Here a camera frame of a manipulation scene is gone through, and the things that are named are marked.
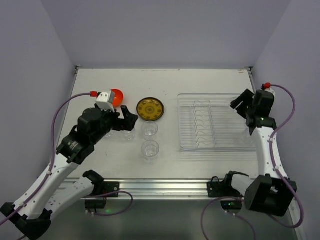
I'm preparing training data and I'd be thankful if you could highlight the clear glass cup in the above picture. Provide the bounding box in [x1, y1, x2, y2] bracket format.
[240, 128, 256, 149]
[226, 97, 238, 110]
[141, 140, 160, 164]
[122, 128, 136, 141]
[141, 121, 159, 141]
[104, 130, 115, 138]

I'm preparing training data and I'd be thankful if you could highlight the yellow patterned plate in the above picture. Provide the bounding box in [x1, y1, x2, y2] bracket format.
[136, 97, 165, 122]

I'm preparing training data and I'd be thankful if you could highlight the orange plastic bowl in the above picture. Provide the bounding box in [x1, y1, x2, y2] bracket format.
[111, 89, 124, 108]

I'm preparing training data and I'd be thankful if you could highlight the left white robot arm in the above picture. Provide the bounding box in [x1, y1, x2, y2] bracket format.
[0, 105, 139, 240]

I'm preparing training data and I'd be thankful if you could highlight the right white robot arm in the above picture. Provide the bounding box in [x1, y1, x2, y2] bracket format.
[224, 89, 297, 217]

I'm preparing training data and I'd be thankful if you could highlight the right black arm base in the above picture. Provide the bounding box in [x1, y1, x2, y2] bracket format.
[206, 171, 253, 211]

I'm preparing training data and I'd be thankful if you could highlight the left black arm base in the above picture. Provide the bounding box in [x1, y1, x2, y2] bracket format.
[84, 181, 120, 213]

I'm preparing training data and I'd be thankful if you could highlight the clear plastic dish rack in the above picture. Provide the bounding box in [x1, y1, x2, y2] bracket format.
[177, 93, 256, 152]

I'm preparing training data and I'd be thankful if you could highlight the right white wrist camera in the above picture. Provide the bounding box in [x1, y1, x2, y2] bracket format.
[261, 82, 276, 97]

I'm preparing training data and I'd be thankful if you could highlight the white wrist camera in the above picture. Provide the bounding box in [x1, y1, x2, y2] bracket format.
[95, 90, 116, 112]
[261, 82, 276, 97]

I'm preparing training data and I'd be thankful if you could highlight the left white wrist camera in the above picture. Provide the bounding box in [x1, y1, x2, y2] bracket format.
[95, 90, 116, 112]

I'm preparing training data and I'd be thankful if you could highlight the aluminium front rail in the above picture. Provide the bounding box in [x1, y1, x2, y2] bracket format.
[31, 177, 297, 201]

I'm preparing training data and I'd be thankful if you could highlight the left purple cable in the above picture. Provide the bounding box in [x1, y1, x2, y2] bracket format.
[0, 91, 134, 240]

